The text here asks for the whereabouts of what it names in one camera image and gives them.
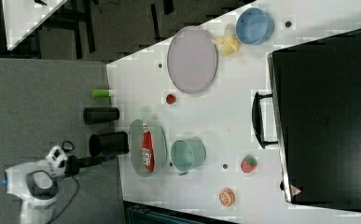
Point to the silver toaster oven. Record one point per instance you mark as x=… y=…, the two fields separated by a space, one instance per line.
x=316 y=96

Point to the blue metal frame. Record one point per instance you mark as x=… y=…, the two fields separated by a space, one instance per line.
x=137 y=213

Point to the green plush fruit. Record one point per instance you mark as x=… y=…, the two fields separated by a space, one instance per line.
x=102 y=93

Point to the plush orange slice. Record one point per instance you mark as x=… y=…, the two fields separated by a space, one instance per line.
x=226 y=197

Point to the large black cup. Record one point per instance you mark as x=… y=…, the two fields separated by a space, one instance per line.
x=109 y=144

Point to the round grey plate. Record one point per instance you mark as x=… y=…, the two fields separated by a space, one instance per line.
x=192 y=60

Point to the green mug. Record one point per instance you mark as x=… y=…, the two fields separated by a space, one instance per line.
x=188 y=154

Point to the red plush ketchup bottle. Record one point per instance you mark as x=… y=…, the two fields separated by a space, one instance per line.
x=147 y=149

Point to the blue bowl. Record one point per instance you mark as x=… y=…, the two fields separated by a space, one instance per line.
x=254 y=26

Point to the small black cup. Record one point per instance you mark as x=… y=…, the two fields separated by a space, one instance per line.
x=95 y=115

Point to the small red plush cherry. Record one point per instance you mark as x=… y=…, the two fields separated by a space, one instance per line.
x=170 y=99

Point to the green oval strainer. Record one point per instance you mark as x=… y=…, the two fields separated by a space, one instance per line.
x=135 y=135

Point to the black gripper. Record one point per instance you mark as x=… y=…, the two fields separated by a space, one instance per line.
x=74 y=164

